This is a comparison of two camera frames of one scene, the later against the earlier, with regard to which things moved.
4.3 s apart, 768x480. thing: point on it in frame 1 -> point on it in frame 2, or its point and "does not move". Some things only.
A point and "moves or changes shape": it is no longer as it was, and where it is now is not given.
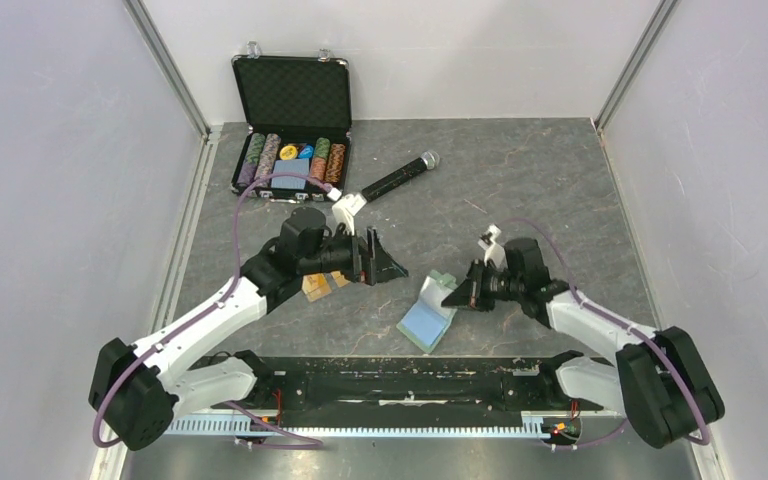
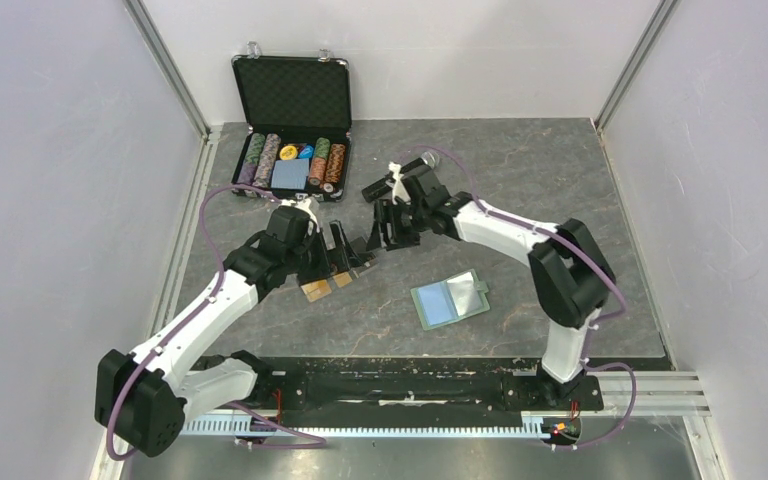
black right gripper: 471,293 -> 388,212
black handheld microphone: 428,161 does not move
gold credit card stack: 339,278 does not move
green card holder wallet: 427,320 moves or changes shape
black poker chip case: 293,115 does not move
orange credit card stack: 315,286 does not move
